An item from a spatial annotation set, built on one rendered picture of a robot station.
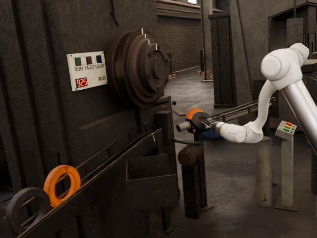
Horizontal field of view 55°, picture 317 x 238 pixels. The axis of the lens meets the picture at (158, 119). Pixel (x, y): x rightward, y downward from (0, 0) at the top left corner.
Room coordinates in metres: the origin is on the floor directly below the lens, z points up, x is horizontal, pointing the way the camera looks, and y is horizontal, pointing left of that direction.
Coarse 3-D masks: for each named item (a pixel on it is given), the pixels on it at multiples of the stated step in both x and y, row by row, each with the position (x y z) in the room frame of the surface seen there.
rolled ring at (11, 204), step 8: (24, 192) 1.07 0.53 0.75; (32, 192) 1.10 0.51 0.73; (40, 192) 1.13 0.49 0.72; (16, 200) 1.04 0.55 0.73; (24, 200) 1.06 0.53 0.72; (40, 200) 1.14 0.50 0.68; (48, 200) 1.15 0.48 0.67; (8, 208) 1.03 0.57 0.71; (16, 208) 1.03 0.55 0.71; (40, 208) 1.14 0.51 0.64; (48, 208) 1.15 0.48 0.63; (8, 216) 1.01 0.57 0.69; (16, 216) 1.03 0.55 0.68; (40, 216) 1.12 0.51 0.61; (16, 224) 1.02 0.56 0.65; (32, 224) 1.10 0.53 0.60; (16, 232) 1.01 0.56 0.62
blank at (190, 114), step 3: (195, 108) 2.21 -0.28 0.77; (198, 108) 2.22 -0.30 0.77; (189, 111) 2.18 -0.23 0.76; (192, 111) 2.19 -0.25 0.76; (195, 111) 2.20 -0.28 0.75; (198, 111) 2.20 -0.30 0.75; (201, 111) 2.21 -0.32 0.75; (189, 114) 2.17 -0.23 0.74; (192, 114) 2.18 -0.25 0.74; (186, 117) 2.18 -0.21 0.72; (189, 117) 2.16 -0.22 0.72
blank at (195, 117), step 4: (196, 112) 2.16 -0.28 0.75; (200, 112) 2.16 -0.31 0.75; (204, 112) 2.17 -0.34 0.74; (192, 116) 2.13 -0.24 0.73; (196, 116) 2.13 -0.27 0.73; (200, 116) 2.14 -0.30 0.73; (204, 116) 2.14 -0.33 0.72; (208, 116) 2.15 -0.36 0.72; (192, 120) 2.10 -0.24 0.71; (196, 120) 2.10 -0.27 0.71; (192, 124) 2.10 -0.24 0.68; (196, 124) 2.08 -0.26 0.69; (200, 124) 2.09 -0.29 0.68; (196, 128) 2.08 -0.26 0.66; (200, 128) 2.06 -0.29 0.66; (204, 128) 2.06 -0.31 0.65; (208, 128) 2.07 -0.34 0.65
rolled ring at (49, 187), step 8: (56, 168) 1.24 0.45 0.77; (64, 168) 1.25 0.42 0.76; (72, 168) 1.29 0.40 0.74; (48, 176) 1.20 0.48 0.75; (56, 176) 1.21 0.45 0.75; (72, 176) 1.29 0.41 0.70; (48, 184) 1.18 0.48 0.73; (72, 184) 1.30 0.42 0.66; (80, 184) 1.32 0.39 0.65; (48, 192) 1.17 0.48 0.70; (72, 192) 1.28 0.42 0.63; (56, 200) 1.19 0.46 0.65
